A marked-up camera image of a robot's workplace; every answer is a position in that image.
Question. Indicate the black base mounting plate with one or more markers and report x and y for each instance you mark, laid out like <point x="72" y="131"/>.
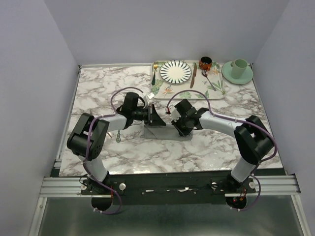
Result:
<point x="209" y="187"/>

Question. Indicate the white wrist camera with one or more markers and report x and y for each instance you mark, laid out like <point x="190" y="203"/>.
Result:
<point x="149" y="96"/>
<point x="171" y="110"/>

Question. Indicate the green saucer plate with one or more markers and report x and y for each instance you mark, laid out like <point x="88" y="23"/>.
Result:
<point x="245" y="78"/>

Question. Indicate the floral serving tray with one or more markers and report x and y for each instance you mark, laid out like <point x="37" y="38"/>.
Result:
<point x="164" y="90"/>

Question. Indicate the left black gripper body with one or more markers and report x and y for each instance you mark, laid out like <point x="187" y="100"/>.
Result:
<point x="141" y="114"/>

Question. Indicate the grey cloth napkin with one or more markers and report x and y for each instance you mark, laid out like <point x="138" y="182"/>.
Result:
<point x="168" y="132"/>

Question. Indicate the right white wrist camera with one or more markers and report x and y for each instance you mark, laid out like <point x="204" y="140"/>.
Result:
<point x="171" y="110"/>

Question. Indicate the green cup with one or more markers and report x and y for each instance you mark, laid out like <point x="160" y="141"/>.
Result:
<point x="238" y="68"/>

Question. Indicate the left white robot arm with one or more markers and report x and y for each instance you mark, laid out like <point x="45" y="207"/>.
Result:
<point x="88" y="136"/>

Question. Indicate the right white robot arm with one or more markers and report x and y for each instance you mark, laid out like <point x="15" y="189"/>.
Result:
<point x="253" y="140"/>

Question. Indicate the gold green-handled fork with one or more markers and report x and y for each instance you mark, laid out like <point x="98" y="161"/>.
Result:
<point x="155" y="66"/>

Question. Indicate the copper knife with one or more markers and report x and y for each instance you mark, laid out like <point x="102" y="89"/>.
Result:
<point x="193" y="76"/>

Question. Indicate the orange black mug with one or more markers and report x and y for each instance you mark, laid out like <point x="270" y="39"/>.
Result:
<point x="205" y="63"/>

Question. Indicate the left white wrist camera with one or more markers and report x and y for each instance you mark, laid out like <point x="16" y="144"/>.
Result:
<point x="149" y="96"/>

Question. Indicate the striped white plate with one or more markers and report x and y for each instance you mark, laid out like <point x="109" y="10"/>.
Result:
<point x="175" y="72"/>

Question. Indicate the iridescent gold spoon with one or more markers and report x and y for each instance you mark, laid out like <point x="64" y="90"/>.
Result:
<point x="118" y="137"/>

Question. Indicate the silver spoon on tray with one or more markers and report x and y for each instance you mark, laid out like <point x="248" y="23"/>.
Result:
<point x="205" y="74"/>

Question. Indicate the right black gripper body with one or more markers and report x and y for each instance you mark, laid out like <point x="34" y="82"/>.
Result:
<point x="182" y="126"/>

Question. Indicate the aluminium frame rail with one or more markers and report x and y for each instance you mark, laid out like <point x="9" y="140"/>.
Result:
<point x="57" y="187"/>

